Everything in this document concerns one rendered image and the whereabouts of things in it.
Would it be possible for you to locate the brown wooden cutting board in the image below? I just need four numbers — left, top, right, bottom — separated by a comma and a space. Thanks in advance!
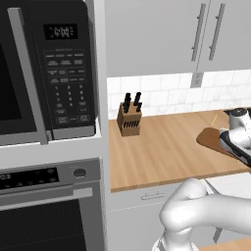
195, 126, 251, 169

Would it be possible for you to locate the wooden knife block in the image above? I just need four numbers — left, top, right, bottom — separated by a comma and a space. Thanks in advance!
116, 101, 144, 137

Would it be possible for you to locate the white tall appliance cabinet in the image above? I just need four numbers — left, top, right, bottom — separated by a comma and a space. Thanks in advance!
0, 0, 112, 251

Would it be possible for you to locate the grey oven knob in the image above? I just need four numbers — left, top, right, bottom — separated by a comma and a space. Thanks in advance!
73, 167, 87, 179

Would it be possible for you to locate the white drawer front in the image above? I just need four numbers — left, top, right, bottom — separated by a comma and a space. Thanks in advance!
109, 181, 210, 213

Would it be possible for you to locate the black microwave oven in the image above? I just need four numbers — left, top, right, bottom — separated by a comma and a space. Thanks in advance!
0, 0, 98, 147

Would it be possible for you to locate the grey upper cupboard door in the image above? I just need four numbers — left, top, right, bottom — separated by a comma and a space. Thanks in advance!
196, 0, 251, 75
104, 0, 212, 78

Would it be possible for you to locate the white lower cupboard door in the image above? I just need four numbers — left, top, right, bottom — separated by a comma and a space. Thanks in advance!
108, 204, 171, 251

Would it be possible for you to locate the steel built-in oven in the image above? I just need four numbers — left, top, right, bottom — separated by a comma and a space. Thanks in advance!
0, 158, 106, 251

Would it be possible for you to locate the black knife handle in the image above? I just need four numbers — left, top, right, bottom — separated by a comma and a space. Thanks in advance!
132, 91, 143, 113
123, 92, 132, 114

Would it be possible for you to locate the grey drawer handle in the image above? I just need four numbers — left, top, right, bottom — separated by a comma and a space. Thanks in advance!
140, 191, 166, 201

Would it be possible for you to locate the grey wall socket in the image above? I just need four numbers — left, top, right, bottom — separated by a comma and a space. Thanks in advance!
190, 72, 205, 89

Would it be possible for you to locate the grey oven door handle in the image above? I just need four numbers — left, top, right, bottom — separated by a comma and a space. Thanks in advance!
0, 186, 94, 212

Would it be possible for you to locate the grey microwave door handle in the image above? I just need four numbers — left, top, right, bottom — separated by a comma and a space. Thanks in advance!
7, 7, 50, 145

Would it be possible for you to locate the grey cupboard bar handle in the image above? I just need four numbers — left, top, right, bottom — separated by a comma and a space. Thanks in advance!
208, 2, 226, 62
190, 2, 207, 63

